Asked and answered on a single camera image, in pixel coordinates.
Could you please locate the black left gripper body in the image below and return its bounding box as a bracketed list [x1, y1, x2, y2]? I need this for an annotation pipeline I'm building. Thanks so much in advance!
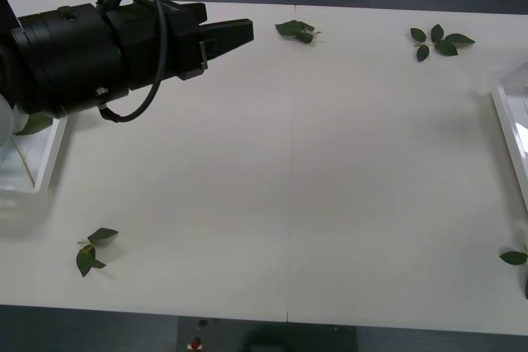
[107, 0, 208, 92]

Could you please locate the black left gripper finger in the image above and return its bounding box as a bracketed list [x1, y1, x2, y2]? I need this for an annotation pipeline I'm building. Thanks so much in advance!
[197, 18, 255, 65]

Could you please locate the dark robot base red button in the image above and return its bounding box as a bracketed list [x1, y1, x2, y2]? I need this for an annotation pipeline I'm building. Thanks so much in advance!
[177, 317, 358, 352]

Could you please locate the loose green leaf twig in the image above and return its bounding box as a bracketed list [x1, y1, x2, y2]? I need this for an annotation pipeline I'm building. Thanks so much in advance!
[409, 23, 476, 63]
[498, 242, 528, 300]
[275, 19, 322, 45]
[75, 227, 120, 279]

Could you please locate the shallow white plastic box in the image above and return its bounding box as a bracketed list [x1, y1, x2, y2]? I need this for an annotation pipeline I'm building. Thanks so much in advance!
[490, 62, 528, 215]
[0, 115, 69, 204]

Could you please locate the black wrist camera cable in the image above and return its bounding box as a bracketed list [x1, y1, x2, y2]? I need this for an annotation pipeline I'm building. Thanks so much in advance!
[97, 0, 168, 123]

